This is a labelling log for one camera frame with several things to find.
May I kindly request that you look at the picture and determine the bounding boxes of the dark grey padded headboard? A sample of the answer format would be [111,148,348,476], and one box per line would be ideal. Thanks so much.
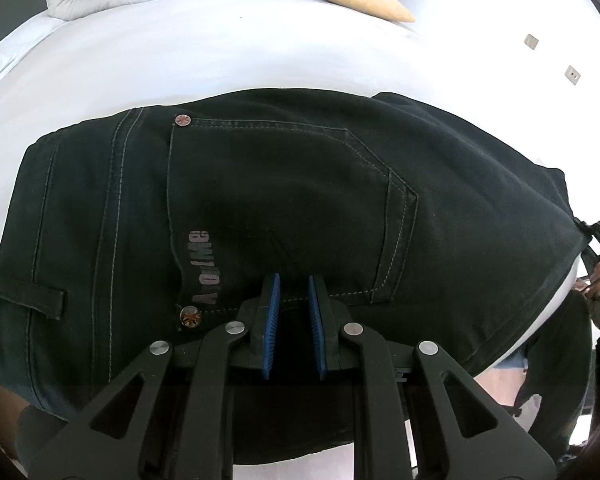
[0,0,51,58]

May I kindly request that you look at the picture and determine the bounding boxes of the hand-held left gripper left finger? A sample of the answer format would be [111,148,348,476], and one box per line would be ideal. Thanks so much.
[17,272,283,480]

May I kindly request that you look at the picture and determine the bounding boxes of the bed with white sheet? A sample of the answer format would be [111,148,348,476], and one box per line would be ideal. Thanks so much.
[0,0,581,480]

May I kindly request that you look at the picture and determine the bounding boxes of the white bed pillow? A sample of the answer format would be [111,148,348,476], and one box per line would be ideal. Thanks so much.
[0,12,68,106]

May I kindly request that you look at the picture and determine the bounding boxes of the person's leg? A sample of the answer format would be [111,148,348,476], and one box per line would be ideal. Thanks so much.
[522,291,595,461]

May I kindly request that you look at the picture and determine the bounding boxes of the black jeans pants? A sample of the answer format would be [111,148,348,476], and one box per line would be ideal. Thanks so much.
[0,87,588,466]

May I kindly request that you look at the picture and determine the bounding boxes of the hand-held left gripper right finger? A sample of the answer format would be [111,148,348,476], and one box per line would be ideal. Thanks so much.
[307,274,556,480]

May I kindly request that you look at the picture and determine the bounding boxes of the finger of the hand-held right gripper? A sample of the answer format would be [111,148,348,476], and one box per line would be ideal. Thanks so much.
[575,216,600,262]

